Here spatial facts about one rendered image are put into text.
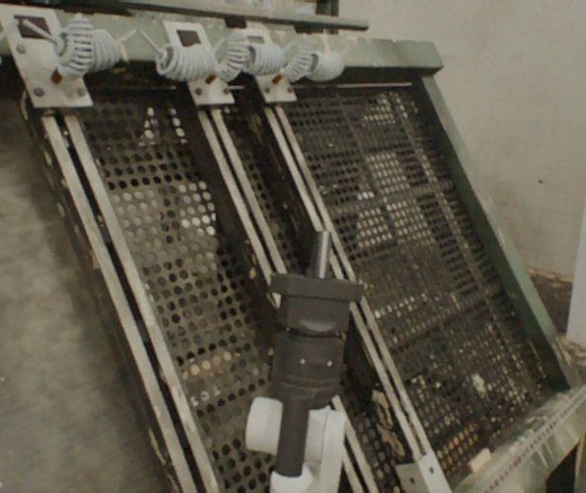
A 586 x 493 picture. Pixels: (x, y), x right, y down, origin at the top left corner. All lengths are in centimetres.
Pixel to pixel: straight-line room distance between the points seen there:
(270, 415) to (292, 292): 16
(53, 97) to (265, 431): 67
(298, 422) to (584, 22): 545
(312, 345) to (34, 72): 69
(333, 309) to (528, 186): 546
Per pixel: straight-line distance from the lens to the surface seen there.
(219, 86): 132
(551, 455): 185
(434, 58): 209
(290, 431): 72
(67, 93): 113
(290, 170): 138
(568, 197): 600
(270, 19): 130
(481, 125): 631
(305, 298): 72
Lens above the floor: 183
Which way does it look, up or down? 16 degrees down
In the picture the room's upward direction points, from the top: straight up
